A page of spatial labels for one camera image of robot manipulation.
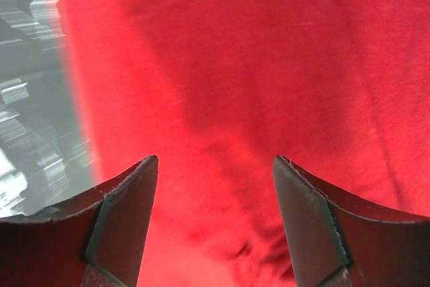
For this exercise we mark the red t shirt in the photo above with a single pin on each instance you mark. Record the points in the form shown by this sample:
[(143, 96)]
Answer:
[(216, 89)]

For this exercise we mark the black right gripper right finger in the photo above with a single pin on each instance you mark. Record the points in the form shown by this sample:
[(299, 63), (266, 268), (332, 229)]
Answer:
[(336, 238)]

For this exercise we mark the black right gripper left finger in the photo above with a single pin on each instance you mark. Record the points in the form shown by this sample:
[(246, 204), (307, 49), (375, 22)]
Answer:
[(96, 238)]

